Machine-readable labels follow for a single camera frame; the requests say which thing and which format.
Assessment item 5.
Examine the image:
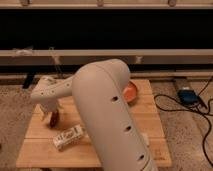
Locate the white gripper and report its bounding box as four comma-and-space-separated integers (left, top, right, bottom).
40, 101, 59, 121

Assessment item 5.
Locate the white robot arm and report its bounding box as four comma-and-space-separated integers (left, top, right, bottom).
31, 59, 158, 171

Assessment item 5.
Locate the wooden table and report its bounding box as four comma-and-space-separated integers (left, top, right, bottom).
16, 79, 172, 168

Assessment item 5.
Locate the orange bowl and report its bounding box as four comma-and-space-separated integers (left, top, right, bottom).
123, 81, 138, 103

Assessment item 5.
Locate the beige sponge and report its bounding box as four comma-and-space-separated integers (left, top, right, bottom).
142, 133, 150, 146

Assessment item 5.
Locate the blue power box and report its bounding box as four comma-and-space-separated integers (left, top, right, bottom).
178, 89, 198, 105

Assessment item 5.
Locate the black cable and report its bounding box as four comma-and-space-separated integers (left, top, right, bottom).
153, 76, 213, 168

